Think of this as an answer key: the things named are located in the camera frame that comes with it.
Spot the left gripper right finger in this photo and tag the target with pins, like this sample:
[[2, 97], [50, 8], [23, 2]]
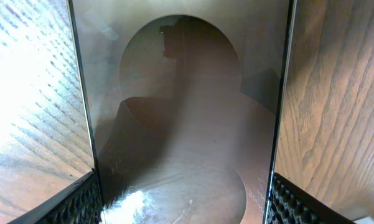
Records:
[[288, 204]]

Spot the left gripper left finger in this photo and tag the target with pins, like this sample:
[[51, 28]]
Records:
[[79, 203]]

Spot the Galaxy smartphone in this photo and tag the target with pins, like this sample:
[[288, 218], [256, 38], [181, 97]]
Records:
[[181, 99]]

